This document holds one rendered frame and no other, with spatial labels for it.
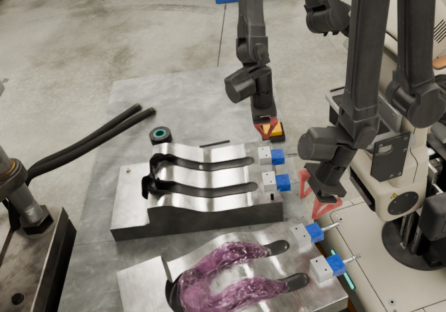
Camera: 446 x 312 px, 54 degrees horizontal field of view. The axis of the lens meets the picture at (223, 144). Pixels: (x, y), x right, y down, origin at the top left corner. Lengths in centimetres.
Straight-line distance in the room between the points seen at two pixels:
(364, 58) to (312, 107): 215
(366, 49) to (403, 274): 118
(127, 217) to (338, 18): 82
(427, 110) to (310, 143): 24
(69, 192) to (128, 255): 151
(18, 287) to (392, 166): 110
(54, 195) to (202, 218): 167
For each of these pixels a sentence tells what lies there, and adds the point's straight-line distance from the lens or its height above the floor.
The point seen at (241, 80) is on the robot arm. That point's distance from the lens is 111.
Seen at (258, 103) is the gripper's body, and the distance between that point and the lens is 118.
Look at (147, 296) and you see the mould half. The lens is 110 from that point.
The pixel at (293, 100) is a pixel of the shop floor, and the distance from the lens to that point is 304.
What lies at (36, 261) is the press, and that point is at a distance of 145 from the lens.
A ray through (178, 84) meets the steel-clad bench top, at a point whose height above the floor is 80.
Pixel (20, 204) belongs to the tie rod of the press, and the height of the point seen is 92.
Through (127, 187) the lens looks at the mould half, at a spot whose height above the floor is 86.
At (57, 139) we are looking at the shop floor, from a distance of 322.
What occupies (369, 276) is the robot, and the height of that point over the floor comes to 28.
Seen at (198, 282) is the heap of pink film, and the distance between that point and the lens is 111.
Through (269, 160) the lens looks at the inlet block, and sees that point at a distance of 132.
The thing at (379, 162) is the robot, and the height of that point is 97.
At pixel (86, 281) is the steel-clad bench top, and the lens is 132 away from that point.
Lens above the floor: 183
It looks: 42 degrees down
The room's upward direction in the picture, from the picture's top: 10 degrees counter-clockwise
